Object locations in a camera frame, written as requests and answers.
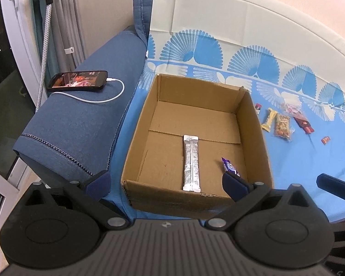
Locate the purple candy wrapper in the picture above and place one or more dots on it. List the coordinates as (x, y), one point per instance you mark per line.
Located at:
(230, 166)

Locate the blue white printed cloth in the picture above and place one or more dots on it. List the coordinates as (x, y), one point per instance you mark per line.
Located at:
(276, 34)

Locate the grey curtain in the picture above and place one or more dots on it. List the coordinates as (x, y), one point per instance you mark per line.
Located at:
(67, 20)

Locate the white window frame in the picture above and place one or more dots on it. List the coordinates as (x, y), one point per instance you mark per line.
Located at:
(17, 34)

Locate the small red white black packet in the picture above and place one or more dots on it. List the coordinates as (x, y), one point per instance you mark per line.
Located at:
(258, 108)

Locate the red black coffee stick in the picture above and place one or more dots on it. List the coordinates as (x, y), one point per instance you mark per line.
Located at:
(303, 123)

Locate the teal cloth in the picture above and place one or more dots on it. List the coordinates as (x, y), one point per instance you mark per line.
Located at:
(37, 14)

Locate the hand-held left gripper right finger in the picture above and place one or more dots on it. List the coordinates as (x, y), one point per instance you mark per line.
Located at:
(234, 187)

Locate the clear wrapped nut bar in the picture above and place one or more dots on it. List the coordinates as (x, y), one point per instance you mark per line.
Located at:
(282, 126)

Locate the silver stick sachet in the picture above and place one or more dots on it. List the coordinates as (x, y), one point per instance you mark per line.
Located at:
(191, 163)

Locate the pink snack packet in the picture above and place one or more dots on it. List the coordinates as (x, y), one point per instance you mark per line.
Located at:
(290, 108)

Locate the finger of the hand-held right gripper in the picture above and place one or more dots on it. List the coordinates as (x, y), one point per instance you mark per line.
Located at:
(330, 181)

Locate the yellow white snack bar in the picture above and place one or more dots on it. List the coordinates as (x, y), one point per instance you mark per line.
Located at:
(268, 120)

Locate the black smartphone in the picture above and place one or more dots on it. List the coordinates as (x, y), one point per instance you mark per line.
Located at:
(77, 80)

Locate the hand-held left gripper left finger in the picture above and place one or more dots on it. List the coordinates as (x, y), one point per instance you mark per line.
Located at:
(99, 182)

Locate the blue sofa armrest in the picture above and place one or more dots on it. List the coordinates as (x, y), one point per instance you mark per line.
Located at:
(83, 120)

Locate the small red snack packet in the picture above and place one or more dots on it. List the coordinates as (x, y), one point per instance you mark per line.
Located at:
(325, 140)

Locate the cardboard box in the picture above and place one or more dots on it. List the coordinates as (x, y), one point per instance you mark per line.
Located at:
(195, 138)

